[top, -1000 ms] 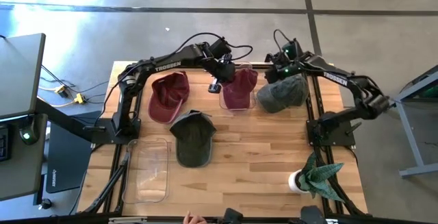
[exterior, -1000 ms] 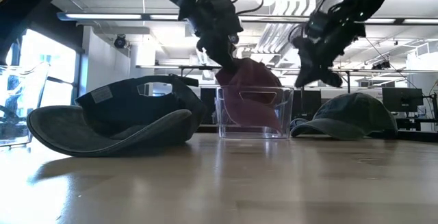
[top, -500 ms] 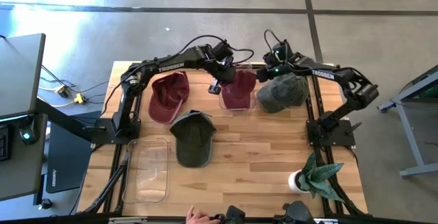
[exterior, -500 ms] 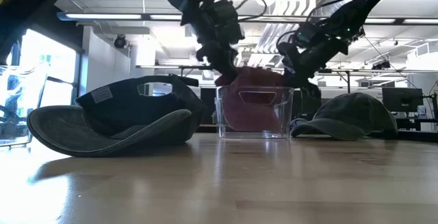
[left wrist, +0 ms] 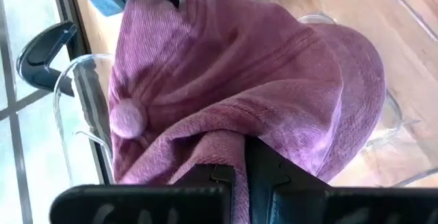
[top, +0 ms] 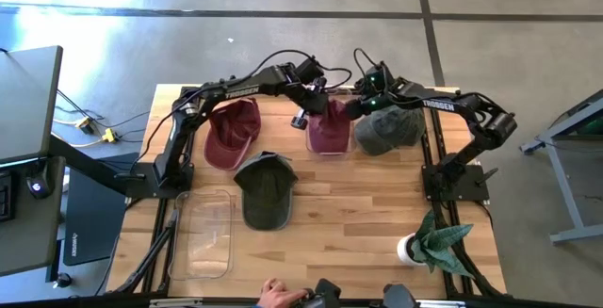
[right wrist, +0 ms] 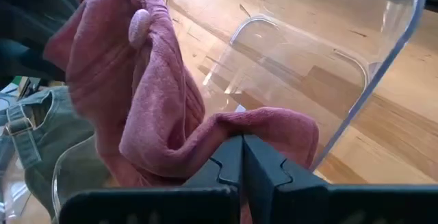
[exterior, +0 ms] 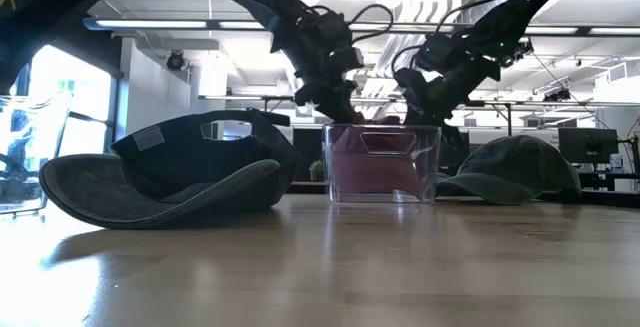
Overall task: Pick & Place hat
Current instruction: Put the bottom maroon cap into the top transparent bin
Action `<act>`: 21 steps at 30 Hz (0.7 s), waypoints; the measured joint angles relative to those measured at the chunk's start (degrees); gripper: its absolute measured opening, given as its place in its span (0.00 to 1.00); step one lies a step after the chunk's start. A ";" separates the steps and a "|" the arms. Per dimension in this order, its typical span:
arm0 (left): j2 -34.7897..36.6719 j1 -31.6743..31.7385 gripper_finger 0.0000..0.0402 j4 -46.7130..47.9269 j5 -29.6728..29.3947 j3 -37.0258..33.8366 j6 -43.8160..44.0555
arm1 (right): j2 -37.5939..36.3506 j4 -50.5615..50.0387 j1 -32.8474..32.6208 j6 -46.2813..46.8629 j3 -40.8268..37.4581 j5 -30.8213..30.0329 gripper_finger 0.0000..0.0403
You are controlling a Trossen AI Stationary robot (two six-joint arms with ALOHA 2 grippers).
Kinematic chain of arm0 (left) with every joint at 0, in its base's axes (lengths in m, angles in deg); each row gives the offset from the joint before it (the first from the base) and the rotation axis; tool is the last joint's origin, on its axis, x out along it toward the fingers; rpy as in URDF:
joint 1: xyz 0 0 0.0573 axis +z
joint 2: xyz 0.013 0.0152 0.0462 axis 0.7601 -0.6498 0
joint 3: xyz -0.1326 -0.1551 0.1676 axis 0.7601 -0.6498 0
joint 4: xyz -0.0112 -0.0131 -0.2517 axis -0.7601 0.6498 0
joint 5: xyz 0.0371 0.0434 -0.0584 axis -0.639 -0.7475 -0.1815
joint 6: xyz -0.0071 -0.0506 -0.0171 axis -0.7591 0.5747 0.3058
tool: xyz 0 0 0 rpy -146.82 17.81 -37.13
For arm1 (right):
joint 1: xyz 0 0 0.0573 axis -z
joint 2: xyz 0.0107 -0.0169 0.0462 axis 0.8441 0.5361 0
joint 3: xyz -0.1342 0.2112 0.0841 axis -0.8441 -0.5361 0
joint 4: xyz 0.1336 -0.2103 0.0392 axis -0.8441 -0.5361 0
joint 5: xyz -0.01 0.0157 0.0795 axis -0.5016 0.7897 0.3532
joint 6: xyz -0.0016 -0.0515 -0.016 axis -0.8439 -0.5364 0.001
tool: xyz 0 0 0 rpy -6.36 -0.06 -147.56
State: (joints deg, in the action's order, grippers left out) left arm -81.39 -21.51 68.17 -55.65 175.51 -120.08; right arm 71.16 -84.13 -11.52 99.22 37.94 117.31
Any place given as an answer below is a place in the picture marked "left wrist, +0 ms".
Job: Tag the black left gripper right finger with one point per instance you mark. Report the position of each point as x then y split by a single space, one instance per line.
270 169

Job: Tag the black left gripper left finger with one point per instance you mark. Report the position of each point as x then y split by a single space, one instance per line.
212 176

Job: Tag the maroon cap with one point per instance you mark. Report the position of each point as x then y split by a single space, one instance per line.
239 63

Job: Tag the clear plastic bin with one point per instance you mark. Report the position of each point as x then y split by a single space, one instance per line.
73 148

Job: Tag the black aluminium table frame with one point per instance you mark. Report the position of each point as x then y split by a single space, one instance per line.
73 28

